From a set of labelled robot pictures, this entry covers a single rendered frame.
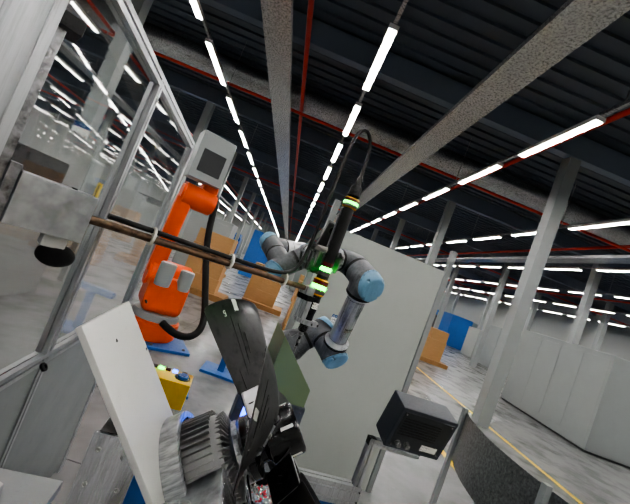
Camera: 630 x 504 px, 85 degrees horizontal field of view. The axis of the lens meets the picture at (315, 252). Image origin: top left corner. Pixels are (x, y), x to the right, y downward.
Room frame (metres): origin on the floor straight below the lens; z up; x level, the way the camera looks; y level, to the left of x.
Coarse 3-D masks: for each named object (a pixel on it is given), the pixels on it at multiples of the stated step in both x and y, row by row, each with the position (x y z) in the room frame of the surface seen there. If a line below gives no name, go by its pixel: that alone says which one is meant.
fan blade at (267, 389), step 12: (264, 360) 0.61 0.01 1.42; (264, 372) 0.60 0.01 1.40; (264, 384) 0.60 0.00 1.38; (276, 384) 0.69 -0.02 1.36; (264, 396) 0.61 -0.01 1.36; (276, 396) 0.71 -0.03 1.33; (264, 408) 0.62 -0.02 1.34; (276, 408) 0.73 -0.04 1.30; (252, 420) 0.55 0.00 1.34; (264, 420) 0.63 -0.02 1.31; (276, 420) 0.75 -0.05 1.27; (252, 432) 0.56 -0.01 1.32; (264, 432) 0.67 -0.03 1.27; (252, 444) 0.59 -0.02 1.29; (252, 456) 0.65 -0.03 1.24; (240, 468) 0.52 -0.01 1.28
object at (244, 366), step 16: (224, 304) 0.89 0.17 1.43; (240, 304) 0.94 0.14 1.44; (208, 320) 0.82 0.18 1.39; (224, 320) 0.87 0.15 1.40; (240, 320) 0.91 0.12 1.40; (256, 320) 0.98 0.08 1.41; (224, 336) 0.85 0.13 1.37; (240, 336) 0.89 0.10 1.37; (256, 336) 0.94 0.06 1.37; (224, 352) 0.84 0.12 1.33; (240, 352) 0.87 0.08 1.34; (256, 352) 0.91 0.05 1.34; (240, 368) 0.86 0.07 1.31; (256, 368) 0.89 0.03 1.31; (240, 384) 0.84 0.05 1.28; (256, 384) 0.87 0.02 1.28
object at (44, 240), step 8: (40, 240) 0.49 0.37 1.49; (48, 240) 0.49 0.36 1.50; (56, 240) 0.50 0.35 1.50; (64, 240) 0.51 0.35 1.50; (40, 248) 0.50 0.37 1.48; (48, 248) 0.50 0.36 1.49; (56, 248) 0.50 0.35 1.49; (64, 248) 0.51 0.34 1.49; (40, 256) 0.49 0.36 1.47; (48, 256) 0.50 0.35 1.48; (56, 256) 0.50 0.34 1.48; (64, 256) 0.51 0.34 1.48; (72, 256) 0.52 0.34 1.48; (48, 264) 0.50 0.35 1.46; (56, 264) 0.51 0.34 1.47; (64, 264) 0.51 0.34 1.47
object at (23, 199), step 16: (16, 176) 0.44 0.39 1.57; (32, 176) 0.45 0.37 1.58; (0, 192) 0.44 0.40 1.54; (16, 192) 0.44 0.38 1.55; (32, 192) 0.45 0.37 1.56; (48, 192) 0.46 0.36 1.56; (64, 192) 0.47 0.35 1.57; (80, 192) 0.49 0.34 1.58; (0, 208) 0.44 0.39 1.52; (16, 208) 0.44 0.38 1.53; (32, 208) 0.45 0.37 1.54; (48, 208) 0.47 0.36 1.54; (64, 208) 0.48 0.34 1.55; (80, 208) 0.49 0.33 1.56; (16, 224) 0.45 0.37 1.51; (32, 224) 0.46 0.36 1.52; (48, 224) 0.47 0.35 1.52; (64, 224) 0.48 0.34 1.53; (80, 224) 0.50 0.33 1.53; (80, 240) 0.50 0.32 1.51
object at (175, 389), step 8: (160, 376) 1.20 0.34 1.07; (168, 376) 1.22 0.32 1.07; (176, 376) 1.24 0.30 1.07; (192, 376) 1.29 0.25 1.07; (168, 384) 1.19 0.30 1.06; (176, 384) 1.20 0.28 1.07; (184, 384) 1.21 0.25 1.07; (168, 392) 1.19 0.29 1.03; (176, 392) 1.20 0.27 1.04; (184, 392) 1.20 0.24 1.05; (168, 400) 1.20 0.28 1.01; (176, 400) 1.20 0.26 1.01; (184, 400) 1.21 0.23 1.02; (176, 408) 1.20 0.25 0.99
